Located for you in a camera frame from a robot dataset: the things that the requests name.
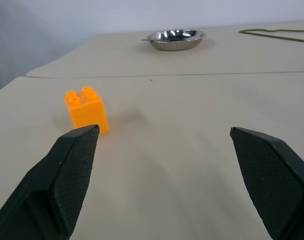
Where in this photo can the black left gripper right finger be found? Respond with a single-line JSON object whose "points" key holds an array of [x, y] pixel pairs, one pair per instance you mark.
{"points": [[272, 175]]}

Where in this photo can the round stainless steel dish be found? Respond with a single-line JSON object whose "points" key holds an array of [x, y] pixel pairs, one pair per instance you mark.
{"points": [[175, 39]]}

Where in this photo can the orange toy building brick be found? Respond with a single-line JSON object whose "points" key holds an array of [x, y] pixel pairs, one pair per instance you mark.
{"points": [[87, 111]]}

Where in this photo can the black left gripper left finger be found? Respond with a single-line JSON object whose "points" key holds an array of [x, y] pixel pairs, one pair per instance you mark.
{"points": [[54, 180]]}

